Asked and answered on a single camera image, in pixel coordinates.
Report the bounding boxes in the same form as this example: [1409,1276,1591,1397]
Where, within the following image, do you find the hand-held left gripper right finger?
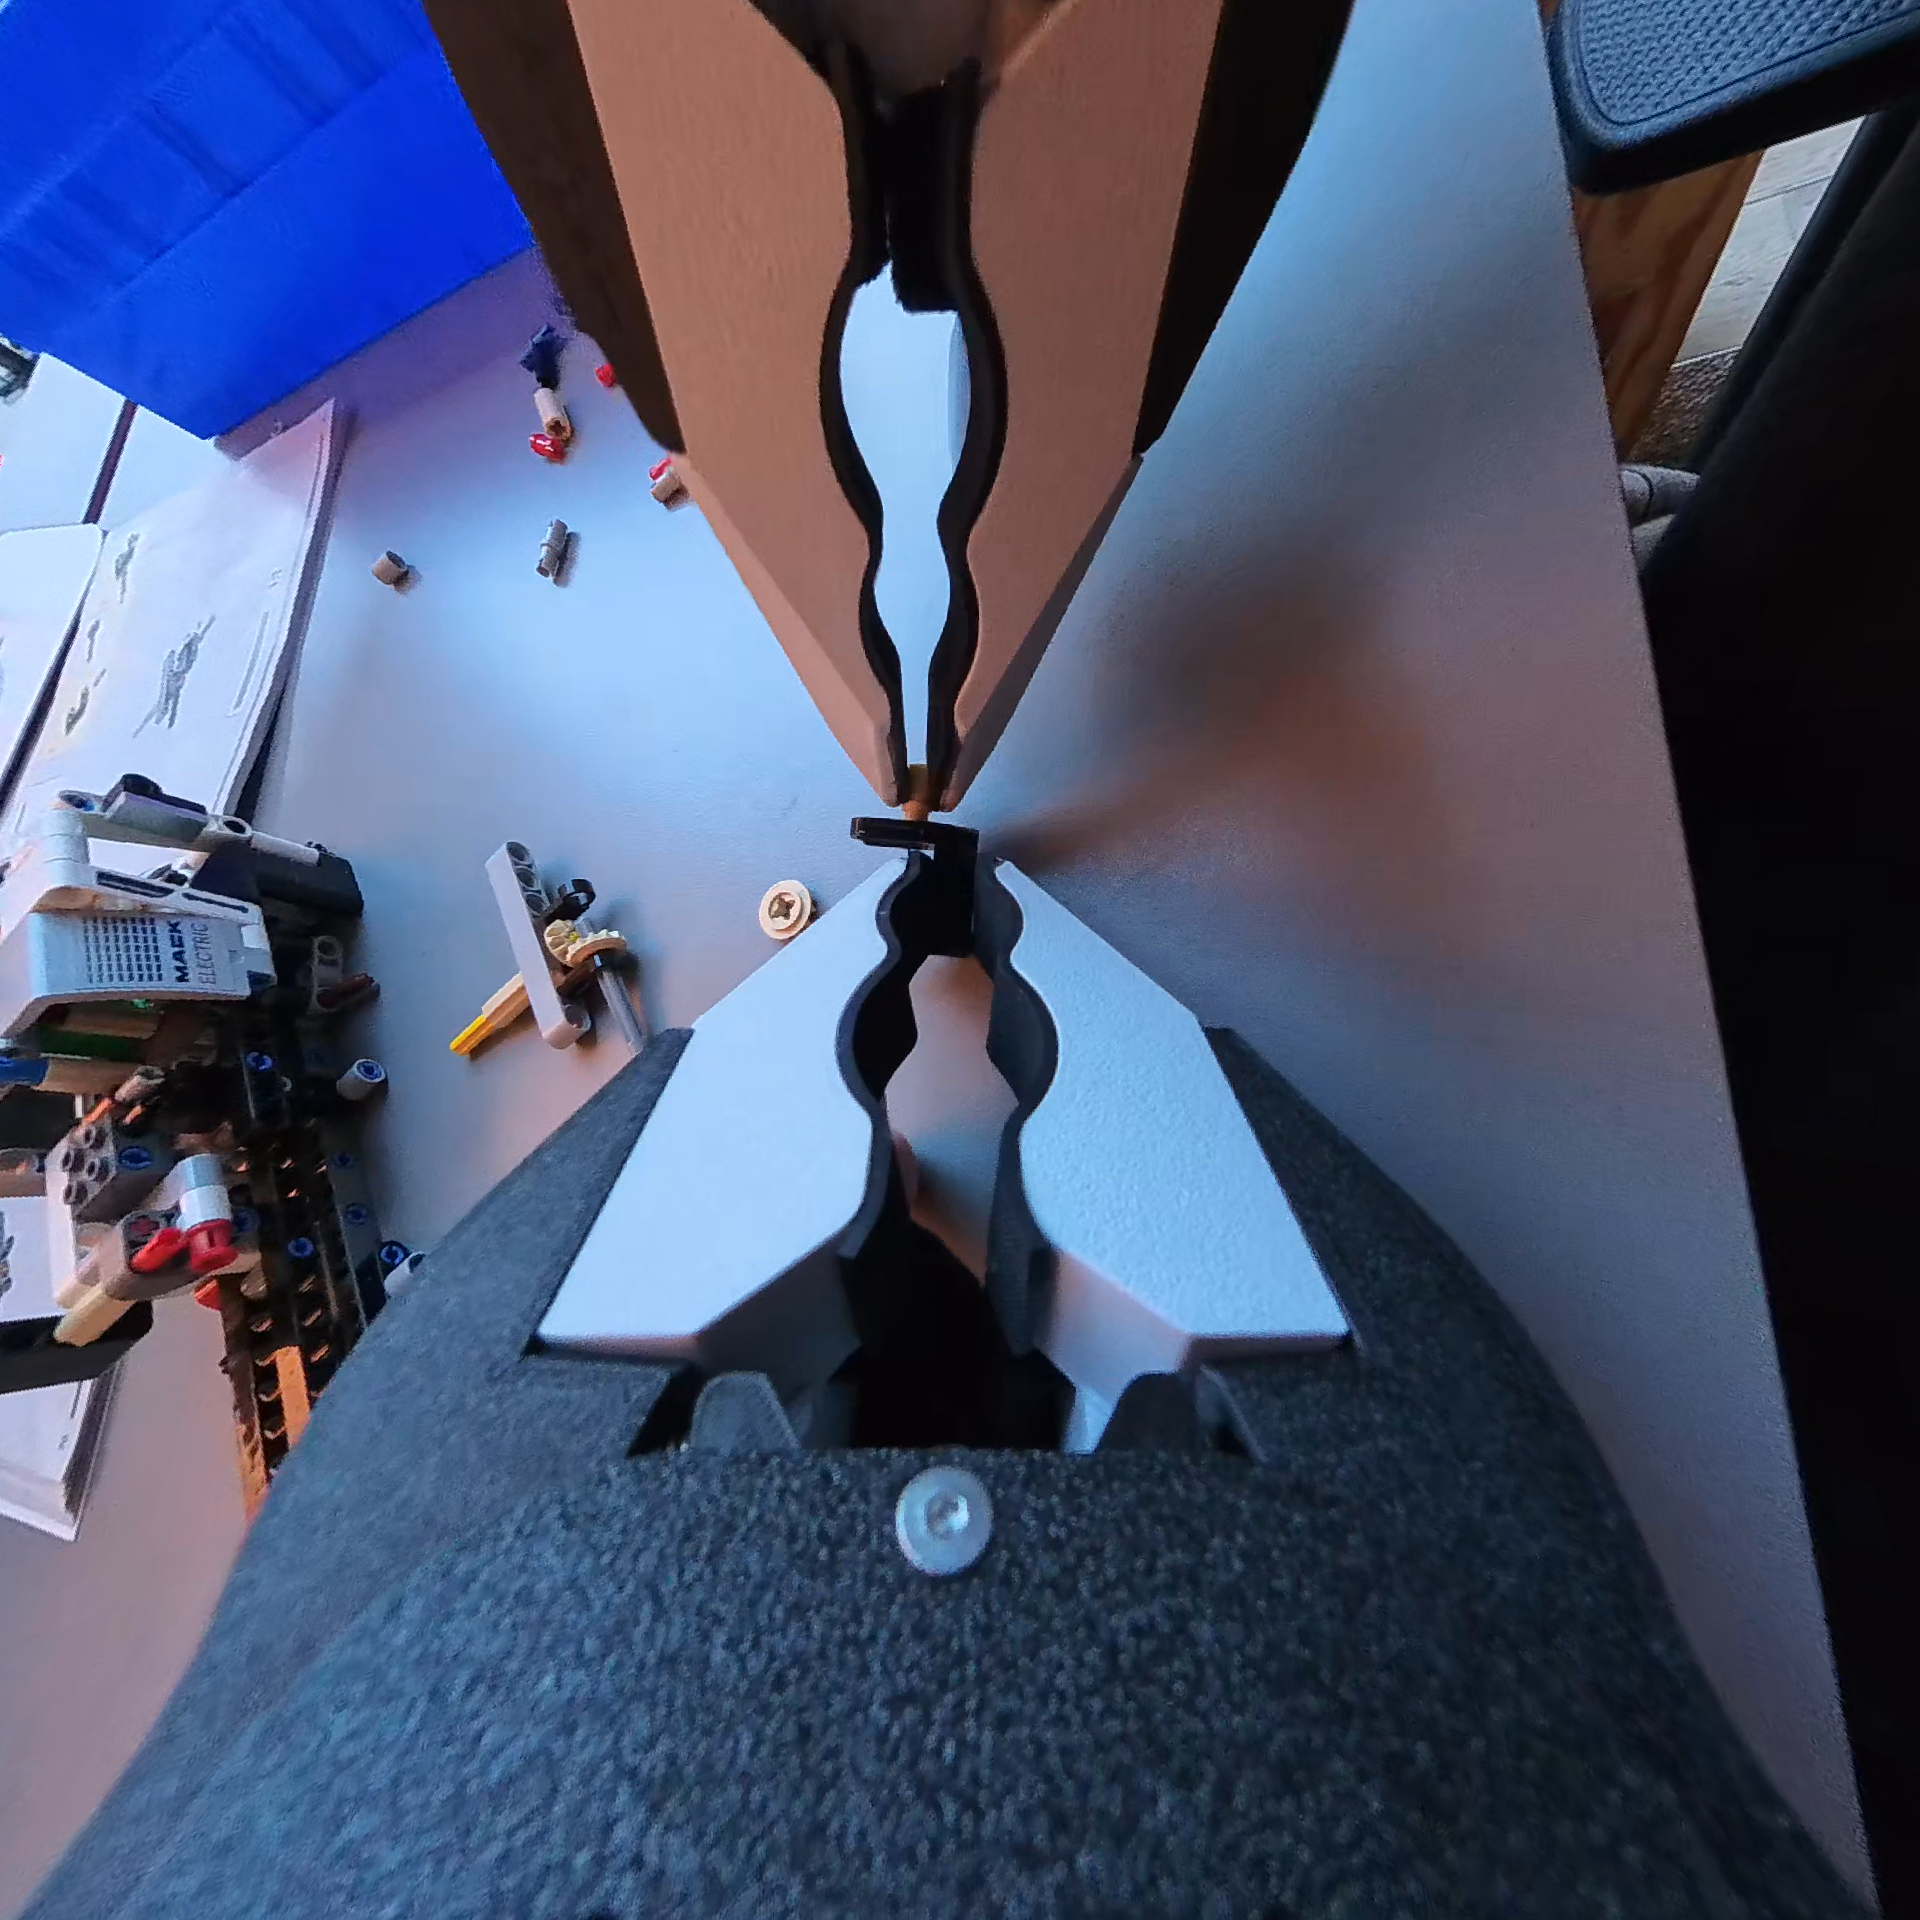
[975,859,1352,1444]

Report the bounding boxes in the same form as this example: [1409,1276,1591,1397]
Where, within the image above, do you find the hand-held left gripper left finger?
[535,854,921,1431]

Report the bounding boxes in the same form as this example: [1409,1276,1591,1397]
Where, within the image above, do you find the open instruction booklet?
[0,398,355,1537]

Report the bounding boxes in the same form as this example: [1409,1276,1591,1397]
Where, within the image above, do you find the black office chair armrest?
[1543,0,1920,196]

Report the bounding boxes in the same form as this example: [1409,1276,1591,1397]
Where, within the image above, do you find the black lego bracket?
[848,813,985,963]

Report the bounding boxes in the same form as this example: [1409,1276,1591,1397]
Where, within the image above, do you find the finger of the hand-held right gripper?
[566,0,921,811]
[927,0,1227,807]

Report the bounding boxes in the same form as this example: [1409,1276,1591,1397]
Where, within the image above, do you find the blue plastic bin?
[0,0,579,441]

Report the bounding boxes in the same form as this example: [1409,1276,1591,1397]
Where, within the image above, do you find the partly built lego truck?
[0,773,430,1508]

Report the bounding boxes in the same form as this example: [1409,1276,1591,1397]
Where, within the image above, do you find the grey beam lego subassembly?
[448,838,649,1059]

